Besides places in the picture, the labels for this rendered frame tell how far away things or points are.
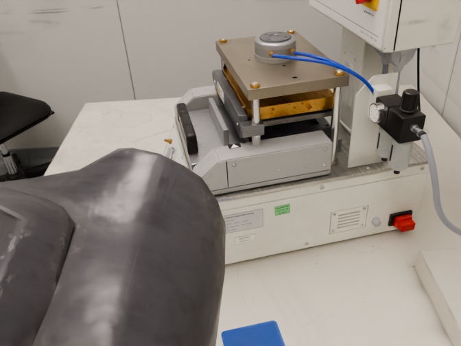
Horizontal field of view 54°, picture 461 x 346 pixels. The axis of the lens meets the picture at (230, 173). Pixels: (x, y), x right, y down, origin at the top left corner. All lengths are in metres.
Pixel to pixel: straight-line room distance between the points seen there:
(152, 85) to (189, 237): 2.36
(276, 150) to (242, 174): 0.07
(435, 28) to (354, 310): 0.49
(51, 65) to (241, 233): 1.95
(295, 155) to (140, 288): 0.64
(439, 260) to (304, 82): 0.41
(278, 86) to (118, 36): 1.80
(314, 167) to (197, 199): 0.62
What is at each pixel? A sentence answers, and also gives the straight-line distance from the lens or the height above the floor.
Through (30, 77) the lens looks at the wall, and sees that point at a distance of 2.72.
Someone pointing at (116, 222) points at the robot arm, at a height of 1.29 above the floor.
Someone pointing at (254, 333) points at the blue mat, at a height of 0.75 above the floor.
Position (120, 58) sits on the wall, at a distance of 2.53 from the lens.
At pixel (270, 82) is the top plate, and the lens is 0.78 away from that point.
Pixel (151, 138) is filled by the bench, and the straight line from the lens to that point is 1.39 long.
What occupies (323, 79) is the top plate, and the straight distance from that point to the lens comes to 0.79.
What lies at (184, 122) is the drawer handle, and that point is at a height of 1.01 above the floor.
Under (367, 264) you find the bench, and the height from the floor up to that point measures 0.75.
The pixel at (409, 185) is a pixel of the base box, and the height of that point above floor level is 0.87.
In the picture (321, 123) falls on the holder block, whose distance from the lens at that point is 0.90.
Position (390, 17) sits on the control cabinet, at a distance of 0.78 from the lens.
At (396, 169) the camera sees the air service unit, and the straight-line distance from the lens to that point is 0.80.
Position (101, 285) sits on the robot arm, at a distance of 0.20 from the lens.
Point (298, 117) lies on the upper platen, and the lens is 0.85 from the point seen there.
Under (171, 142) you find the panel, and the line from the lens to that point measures 1.06.
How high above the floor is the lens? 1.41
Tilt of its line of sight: 34 degrees down
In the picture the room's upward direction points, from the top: 4 degrees counter-clockwise
